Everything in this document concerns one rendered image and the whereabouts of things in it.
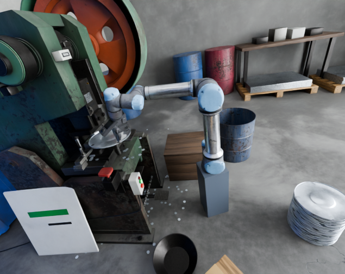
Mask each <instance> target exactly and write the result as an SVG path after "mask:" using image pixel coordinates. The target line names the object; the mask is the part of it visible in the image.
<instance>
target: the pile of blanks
mask: <svg viewBox="0 0 345 274"><path fill-rule="evenodd" d="M296 198H297V197H295V195H294V193H293V196H292V200H291V203H290V207H289V209H288V213H287V221H288V224H290V225H289V226H290V227H291V229H292V230H293V231H294V232H295V233H296V234H297V235H298V236H299V237H300V238H302V239H303V240H305V241H307V242H309V243H311V244H314V245H318V246H323V245H324V246H329V245H332V244H334V243H335V242H336V241H337V240H338V238H339V237H340V235H341V233H342V232H343V230H344V229H345V220H342V221H334V220H333V219H332V220H327V219H323V218H321V217H318V216H316V215H314V214H312V213H310V212H309V211H307V210H306V209H305V208H303V207H302V206H301V205H300V204H299V203H298V201H297V200H296Z"/></svg>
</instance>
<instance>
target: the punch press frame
mask: <svg viewBox="0 0 345 274"><path fill-rule="evenodd" d="M54 30H57V31H58V32H60V33H61V34H62V35H63V36H64V37H65V38H66V40H67V41H69V42H70V43H71V45H72V46H71V47H72V50H73V59H72V60H71V61H76V60H82V59H88V61H89V64H90V66H91V68H92V72H93V75H94V77H95V79H96V82H97V83H98V87H99V90H100V92H101V93H102V92H103V91H104V90H105V89H107V88H108V87H107V84H106V81H105V79H104V76H103V73H102V70H101V67H100V65H99V62H98V59H97V56H96V53H95V50H94V48H93V45H92V42H91V39H90V37H89V34H88V31H87V29H86V27H85V26H84V25H83V24H81V23H80V22H79V21H77V20H76V19H75V18H74V17H72V16H71V15H64V14H52V13H41V12H34V11H23V10H7V11H3V12H0V35H7V36H11V37H14V38H16V39H17V40H19V41H20V42H22V43H23V44H24V45H25V46H26V47H27V48H28V49H29V50H30V52H31V53H32V55H33V57H34V58H35V61H36V64H37V76H36V78H35V79H34V80H33V81H32V82H29V83H26V84H23V85H21V87H22V89H23V90H22V91H20V93H17V94H15V95H12V96H6V97H2V98H0V151H3V150H5V149H8V148H11V147H13V146H17V147H20V148H23V149H25V150H29V151H32V152H35V153H36V154H37V155H38V156H39V157H40V158H41V159H42V160H43V161H44V162H45V163H46V164H47V165H48V166H49V167H50V168H52V169H53V170H54V171H55V172H56V173H57V174H58V175H59V176H60V177H61V178H62V179H63V180H64V181H66V180H68V179H70V178H71V177H88V176H98V174H89V175H69V176H66V175H64V173H63V172H62V170H61V168H62V167H63V166H64V165H65V164H66V163H68V160H69V159H70V158H71V157H72V156H73V155H74V154H75V153H76V151H77V150H79V147H78V145H77V143H76V141H75V140H73V138H72V137H70V135H69V131H70V130H71V129H73V128H74V126H73V124H72V122H71V120H70V118H64V119H63V117H62V116H64V115H67V114H70V113H73V112H75V111H78V110H79V109H80V108H82V107H83V106H84V105H86V101H85V99H84V96H83V94H82V92H81V90H80V88H79V85H78V83H77V81H76V79H75V76H74V74H73V72H72V70H71V67H70V65H69V63H68V61H67V60H63V61H57V62H56V61H55V60H54V57H53V55H52V52H56V51H62V47H61V45H60V42H59V40H58V38H57V36H56V33H55V31H54ZM124 144H125V148H124V150H126V149H127V148H128V150H127V151H126V152H122V154H121V155H117V157H116V159H115V160H114V162H113V164H112V166H111V167H112V168H113V170H118V171H119V172H122V171H126V173H127V175H129V174H131V173H132V172H134V171H135V169H136V166H137V164H138V162H142V156H139V154H141V153H142V147H141V148H139V146H141V144H140V141H139V137H138V136H135V137H133V139H132V141H128V142H125V143H124ZM123 157H126V158H124V159H123ZM131 157H134V158H131ZM127 158H129V160H126V159H127Z"/></svg>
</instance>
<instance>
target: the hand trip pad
mask: <svg viewBox="0 0 345 274"><path fill-rule="evenodd" d="M112 172H113V168H112V167H104V168H102V169H101V170H100V171H99V173H98V176H99V177H107V178H109V177H110V175H111V173H112Z"/></svg>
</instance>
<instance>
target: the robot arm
mask: <svg viewBox="0 0 345 274"><path fill-rule="evenodd" d="M103 95H104V100H105V104H106V108H107V111H108V115H109V117H110V119H109V121H108V122H107V123H106V124H105V125H104V126H103V127H102V128H101V129H100V131H99V132H100V134H101V135H102V136H104V137H106V136H107V135H108V134H109V132H110V131H111V130H112V132H113V134H114V136H115V138H116V140H117V141H118V142H119V143H120V142H121V141H122V140H123V139H124V138H125V137H126V136H127V135H126V134H123V132H124V131H125V130H126V131H128V130H129V123H128V122H127V118H126V114H125V113H124V112H123V111H122V109H133V110H142V109H143V105H144V100H149V99H160V98H171V97H183V96H191V97H198V106H199V112H200V113H201V114H202V115H203V127H204V140H203V141H202V154H203V160H202V163H201V168H202V170H203V171H204V172H206V173H209V174H218V173H221V172H222V171H223V170H224V169H225V163H224V160H223V150H222V149H221V145H220V127H219V112H220V111H222V104H223V101H224V94H223V91H222V89H221V88H220V87H219V85H218V84H217V82H216V81H215V80H214V79H211V78H200V79H192V80H191V81H190V82H183V83H173V84H163V85H153V86H140V85H137V86H135V87H134V88H133V89H132V90H131V92H130V93H129V94H120V93H119V91H118V89H115V88H107V89H105V90H104V92H103Z"/></svg>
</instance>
